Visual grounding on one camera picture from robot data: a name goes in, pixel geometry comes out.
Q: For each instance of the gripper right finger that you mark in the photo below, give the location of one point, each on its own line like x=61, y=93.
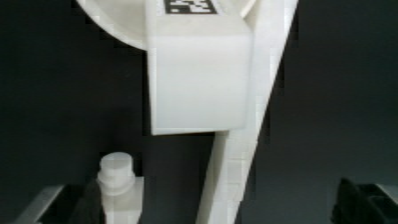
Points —
x=367, y=203

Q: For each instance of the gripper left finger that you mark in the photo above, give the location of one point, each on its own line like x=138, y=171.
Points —
x=65, y=205

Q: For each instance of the white stool leg front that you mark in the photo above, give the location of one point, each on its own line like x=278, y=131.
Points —
x=122, y=188

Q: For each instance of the white round stool seat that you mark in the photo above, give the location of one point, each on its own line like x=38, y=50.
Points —
x=120, y=15

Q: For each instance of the white right barrier wall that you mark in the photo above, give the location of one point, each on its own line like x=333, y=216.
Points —
x=235, y=143

